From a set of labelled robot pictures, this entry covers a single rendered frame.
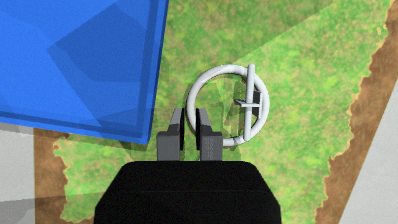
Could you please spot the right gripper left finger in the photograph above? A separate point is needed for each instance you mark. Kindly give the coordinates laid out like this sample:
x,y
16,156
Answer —
x,y
170,142

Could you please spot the blue tray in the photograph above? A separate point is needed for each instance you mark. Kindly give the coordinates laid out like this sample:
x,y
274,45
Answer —
x,y
82,66

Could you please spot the white ring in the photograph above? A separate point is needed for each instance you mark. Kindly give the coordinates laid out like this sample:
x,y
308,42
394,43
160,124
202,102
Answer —
x,y
223,69

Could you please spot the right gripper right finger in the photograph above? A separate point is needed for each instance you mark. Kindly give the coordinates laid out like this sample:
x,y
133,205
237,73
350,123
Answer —
x,y
209,143

